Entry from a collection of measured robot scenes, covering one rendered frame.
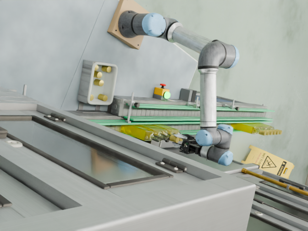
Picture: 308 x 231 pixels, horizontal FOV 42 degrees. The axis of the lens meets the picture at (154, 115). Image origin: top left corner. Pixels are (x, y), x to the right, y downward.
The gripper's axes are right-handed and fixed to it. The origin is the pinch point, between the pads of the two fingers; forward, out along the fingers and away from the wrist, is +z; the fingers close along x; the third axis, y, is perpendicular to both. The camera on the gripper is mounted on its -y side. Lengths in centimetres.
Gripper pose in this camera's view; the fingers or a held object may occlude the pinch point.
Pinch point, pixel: (176, 139)
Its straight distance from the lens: 217.2
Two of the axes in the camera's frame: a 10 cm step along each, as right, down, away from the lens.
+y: -6.6, 0.1, -7.5
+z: -7.4, -2.3, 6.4
